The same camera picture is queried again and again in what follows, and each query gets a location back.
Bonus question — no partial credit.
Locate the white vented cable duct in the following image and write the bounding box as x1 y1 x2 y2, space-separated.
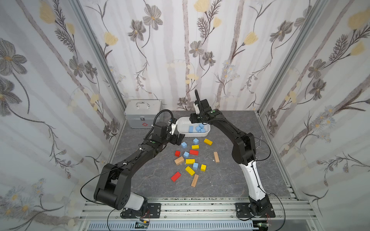
85 220 258 231

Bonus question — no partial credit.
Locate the natural wood long block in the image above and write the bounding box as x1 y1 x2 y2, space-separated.
191 174 199 187
214 152 220 163

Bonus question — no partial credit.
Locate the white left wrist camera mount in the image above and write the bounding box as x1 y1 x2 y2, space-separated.
170 117 177 135

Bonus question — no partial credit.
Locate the red rectangular block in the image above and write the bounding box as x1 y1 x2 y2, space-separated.
189 150 199 156

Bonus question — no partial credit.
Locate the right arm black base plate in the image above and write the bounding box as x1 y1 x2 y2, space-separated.
235 203 276 219

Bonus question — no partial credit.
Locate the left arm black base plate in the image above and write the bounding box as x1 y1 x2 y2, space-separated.
120 203 161 219

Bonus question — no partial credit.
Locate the red long block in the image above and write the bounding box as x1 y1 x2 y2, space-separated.
171 171 181 182

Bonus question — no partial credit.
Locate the yellow flat block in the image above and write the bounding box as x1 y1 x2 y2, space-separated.
186 159 196 165

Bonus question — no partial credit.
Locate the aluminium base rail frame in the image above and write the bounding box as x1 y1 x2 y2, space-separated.
77 195 323 231

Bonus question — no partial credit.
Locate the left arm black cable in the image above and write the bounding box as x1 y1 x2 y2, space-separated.
80 109 175 203

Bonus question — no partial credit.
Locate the yellow long block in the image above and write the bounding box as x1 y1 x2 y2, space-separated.
185 166 195 176

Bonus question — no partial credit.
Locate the yellow rectangular block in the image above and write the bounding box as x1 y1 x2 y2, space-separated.
204 139 213 146

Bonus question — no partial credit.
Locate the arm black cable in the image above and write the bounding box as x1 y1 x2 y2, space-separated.
194 89 287 231
80 109 175 203

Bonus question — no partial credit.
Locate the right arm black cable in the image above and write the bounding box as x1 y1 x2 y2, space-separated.
194 89 287 231

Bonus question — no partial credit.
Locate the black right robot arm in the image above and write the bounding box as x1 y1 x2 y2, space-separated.
190 98 275 218

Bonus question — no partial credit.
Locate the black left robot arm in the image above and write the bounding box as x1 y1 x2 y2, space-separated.
93 122 185 217

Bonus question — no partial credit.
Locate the white plastic tub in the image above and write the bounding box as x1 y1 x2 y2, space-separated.
177 116 211 137

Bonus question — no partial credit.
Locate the silver first aid case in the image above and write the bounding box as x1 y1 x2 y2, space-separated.
124 99 162 129

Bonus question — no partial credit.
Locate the yellow cube block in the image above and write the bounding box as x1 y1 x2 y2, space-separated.
200 164 207 172

